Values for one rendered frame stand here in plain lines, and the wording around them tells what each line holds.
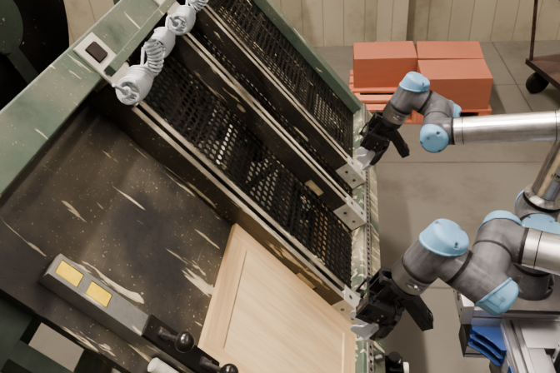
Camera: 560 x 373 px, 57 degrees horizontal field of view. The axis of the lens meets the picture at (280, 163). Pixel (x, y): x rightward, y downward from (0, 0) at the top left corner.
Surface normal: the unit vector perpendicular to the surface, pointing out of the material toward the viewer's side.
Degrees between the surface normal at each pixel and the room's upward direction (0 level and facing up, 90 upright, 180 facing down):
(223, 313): 52
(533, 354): 0
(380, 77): 90
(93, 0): 90
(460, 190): 0
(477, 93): 90
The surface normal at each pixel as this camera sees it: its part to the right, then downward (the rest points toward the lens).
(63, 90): 0.74, -0.48
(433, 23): -0.10, 0.59
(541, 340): -0.07, -0.81
